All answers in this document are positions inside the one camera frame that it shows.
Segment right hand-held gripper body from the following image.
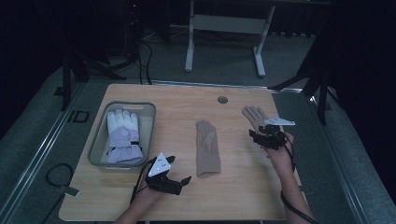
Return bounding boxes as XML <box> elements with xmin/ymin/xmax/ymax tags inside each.
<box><xmin>257</xmin><ymin>117</ymin><xmax>296</xmax><ymax>151</ymax></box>

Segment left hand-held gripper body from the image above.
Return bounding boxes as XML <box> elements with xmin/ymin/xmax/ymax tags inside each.
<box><xmin>145</xmin><ymin>152</ymin><xmax>183</xmax><ymax>197</ymax></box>

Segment beige glove with dark dot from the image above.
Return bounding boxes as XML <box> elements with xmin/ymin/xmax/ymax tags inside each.
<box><xmin>242</xmin><ymin>105</ymin><xmax>273</xmax><ymax>133</ymax></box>

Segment plain beige glove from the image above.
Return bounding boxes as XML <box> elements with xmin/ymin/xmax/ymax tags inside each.
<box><xmin>195</xmin><ymin>119</ymin><xmax>222</xmax><ymax>179</ymax></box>

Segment lavender glove white back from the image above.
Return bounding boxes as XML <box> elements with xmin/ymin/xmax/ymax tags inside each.
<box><xmin>106</xmin><ymin>108</ymin><xmax>145</xmax><ymax>165</ymax></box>

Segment grey plastic bin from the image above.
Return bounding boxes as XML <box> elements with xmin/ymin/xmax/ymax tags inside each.
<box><xmin>87</xmin><ymin>101</ymin><xmax>157</xmax><ymax>174</ymax></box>

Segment person's right hand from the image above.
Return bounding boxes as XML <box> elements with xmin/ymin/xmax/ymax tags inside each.
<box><xmin>263</xmin><ymin>132</ymin><xmax>296</xmax><ymax>177</ymax></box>

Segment person's left hand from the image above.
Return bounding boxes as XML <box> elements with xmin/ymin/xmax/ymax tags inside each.
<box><xmin>135</xmin><ymin>185</ymin><xmax>163</xmax><ymax>207</ymax></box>

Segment black metal stand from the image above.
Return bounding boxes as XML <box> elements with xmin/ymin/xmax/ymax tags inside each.
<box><xmin>60</xmin><ymin>55</ymin><xmax>127</xmax><ymax>112</ymax></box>
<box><xmin>268</xmin><ymin>61</ymin><xmax>332</xmax><ymax>126</ymax></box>

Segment grey tape piece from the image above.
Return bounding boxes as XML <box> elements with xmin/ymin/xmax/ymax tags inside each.
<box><xmin>56</xmin><ymin>185</ymin><xmax>81</xmax><ymax>198</ymax></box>

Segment dark equipment rack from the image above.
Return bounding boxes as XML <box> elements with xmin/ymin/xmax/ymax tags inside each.
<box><xmin>125</xmin><ymin>0</ymin><xmax>145</xmax><ymax>62</ymax></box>

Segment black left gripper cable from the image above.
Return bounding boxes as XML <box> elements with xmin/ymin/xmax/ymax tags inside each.
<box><xmin>129</xmin><ymin>157</ymin><xmax>157</xmax><ymax>205</ymax></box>

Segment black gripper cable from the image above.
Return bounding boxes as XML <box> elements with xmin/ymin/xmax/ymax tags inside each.
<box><xmin>279</xmin><ymin>135</ymin><xmax>321</xmax><ymax>224</ymax></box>
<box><xmin>129</xmin><ymin>157</ymin><xmax>157</xmax><ymax>205</ymax></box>

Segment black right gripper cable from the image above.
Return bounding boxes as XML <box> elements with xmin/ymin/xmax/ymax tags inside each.
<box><xmin>279</xmin><ymin>135</ymin><xmax>321</xmax><ymax>224</ymax></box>

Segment black floor cables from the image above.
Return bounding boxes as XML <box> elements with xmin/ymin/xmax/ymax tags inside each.
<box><xmin>135</xmin><ymin>39</ymin><xmax>154</xmax><ymax>86</ymax></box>

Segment black floor cable loop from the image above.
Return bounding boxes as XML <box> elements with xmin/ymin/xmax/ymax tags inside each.
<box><xmin>45</xmin><ymin>162</ymin><xmax>75</xmax><ymax>188</ymax></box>

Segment white desk frame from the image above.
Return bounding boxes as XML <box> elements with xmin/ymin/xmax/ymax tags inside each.
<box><xmin>184</xmin><ymin>0</ymin><xmax>276</xmax><ymax>78</ymax></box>

